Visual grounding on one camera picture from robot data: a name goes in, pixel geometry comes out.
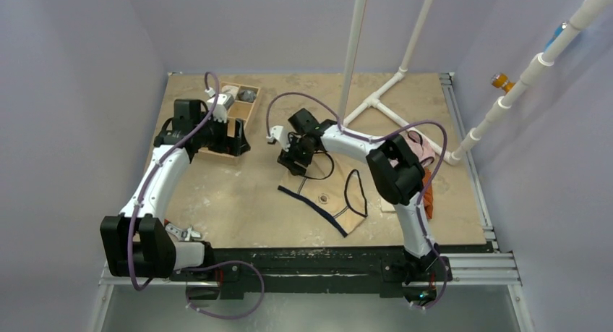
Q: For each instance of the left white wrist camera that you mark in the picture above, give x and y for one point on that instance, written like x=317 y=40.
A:
x=221 y=108

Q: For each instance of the wooden compartment tray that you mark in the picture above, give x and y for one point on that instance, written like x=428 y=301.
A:
x=239 y=110

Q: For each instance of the orange white underwear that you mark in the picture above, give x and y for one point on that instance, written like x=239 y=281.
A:
x=427 y=199

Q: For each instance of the red handled clamp tool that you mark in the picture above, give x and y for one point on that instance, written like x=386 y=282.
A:
x=183 y=235

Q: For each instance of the rolled grey underwear in tray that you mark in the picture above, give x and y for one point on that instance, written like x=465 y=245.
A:
x=248 y=95

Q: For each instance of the orange valve fitting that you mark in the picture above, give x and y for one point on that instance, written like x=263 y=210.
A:
x=502 y=82

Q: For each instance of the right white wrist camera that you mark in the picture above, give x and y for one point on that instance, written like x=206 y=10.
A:
x=279 y=134

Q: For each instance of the pink underwear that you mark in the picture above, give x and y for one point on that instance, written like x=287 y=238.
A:
x=420 y=147

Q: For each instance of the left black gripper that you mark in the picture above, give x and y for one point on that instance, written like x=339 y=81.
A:
x=232 y=145

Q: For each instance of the blue clip on pipe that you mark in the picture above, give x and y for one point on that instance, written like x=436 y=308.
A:
x=556 y=34

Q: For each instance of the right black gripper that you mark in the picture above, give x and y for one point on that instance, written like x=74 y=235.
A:
x=293 y=157

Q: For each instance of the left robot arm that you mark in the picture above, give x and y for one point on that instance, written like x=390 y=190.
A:
x=135 y=240

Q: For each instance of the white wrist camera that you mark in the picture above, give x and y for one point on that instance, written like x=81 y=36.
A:
x=279 y=134
x=221 y=108

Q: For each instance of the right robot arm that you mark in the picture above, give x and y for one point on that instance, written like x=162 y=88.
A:
x=394 y=169

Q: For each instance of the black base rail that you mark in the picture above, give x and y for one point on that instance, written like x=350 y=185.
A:
x=386 y=271

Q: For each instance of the white PVC pipe on wall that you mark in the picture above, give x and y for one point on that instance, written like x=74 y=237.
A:
x=584 y=16

